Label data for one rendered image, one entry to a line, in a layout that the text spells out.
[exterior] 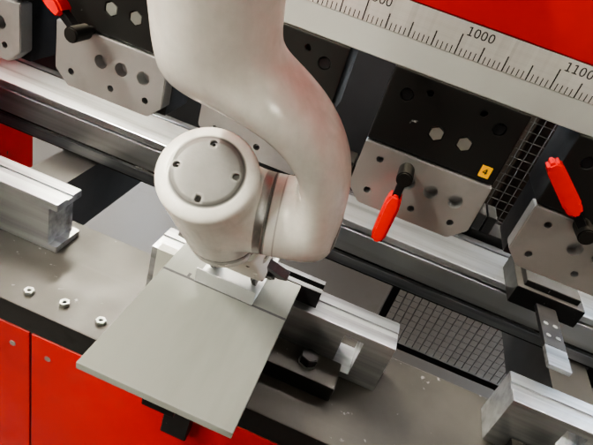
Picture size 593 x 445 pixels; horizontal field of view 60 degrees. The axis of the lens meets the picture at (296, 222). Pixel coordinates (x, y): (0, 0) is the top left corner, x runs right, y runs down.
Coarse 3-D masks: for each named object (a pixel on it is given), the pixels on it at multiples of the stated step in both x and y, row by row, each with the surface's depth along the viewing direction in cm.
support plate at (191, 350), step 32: (192, 256) 72; (160, 288) 65; (192, 288) 67; (288, 288) 72; (128, 320) 60; (160, 320) 61; (192, 320) 62; (224, 320) 64; (256, 320) 65; (96, 352) 55; (128, 352) 56; (160, 352) 57; (192, 352) 58; (224, 352) 60; (256, 352) 61; (128, 384) 53; (160, 384) 54; (192, 384) 55; (224, 384) 56; (192, 416) 52; (224, 416) 53
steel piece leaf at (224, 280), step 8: (200, 272) 67; (208, 272) 67; (216, 272) 70; (224, 272) 71; (232, 272) 71; (200, 280) 68; (208, 280) 67; (216, 280) 67; (224, 280) 67; (232, 280) 70; (240, 280) 70; (248, 280) 71; (264, 280) 72; (216, 288) 68; (224, 288) 67; (232, 288) 67; (240, 288) 67; (248, 288) 70; (256, 288) 70; (232, 296) 68; (240, 296) 67; (248, 296) 67; (256, 296) 69
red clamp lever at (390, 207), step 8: (400, 168) 56; (408, 168) 55; (400, 176) 54; (408, 176) 54; (400, 184) 55; (408, 184) 55; (392, 192) 57; (400, 192) 56; (392, 200) 56; (400, 200) 57; (384, 208) 58; (392, 208) 57; (384, 216) 58; (392, 216) 57; (376, 224) 59; (384, 224) 58; (376, 232) 59; (384, 232) 59; (376, 240) 59
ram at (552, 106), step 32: (288, 0) 54; (416, 0) 50; (448, 0) 49; (480, 0) 49; (512, 0) 48; (544, 0) 47; (576, 0) 47; (320, 32) 54; (352, 32) 53; (384, 32) 52; (512, 32) 49; (544, 32) 48; (576, 32) 48; (416, 64) 53; (448, 64) 52; (480, 64) 51; (512, 96) 52; (544, 96) 51; (576, 128) 52
